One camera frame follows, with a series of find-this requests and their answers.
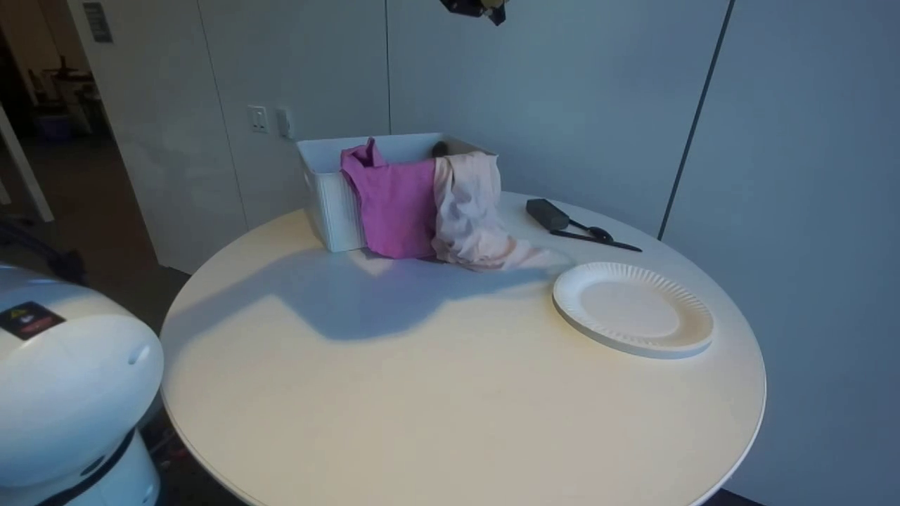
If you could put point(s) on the pale pink cloth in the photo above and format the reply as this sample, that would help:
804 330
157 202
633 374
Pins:
467 229

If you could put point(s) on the magenta cloth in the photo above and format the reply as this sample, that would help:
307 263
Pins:
394 201

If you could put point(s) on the white paper plate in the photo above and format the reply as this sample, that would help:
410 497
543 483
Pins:
633 309

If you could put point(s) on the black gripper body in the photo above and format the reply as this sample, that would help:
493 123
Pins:
491 10

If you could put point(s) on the round white table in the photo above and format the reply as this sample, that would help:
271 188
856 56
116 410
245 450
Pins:
522 409

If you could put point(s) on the white wall socket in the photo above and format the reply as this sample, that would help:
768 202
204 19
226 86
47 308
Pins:
258 118

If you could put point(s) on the white storage box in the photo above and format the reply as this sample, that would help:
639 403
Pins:
330 197

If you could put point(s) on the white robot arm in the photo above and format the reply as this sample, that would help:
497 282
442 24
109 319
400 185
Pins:
65 395

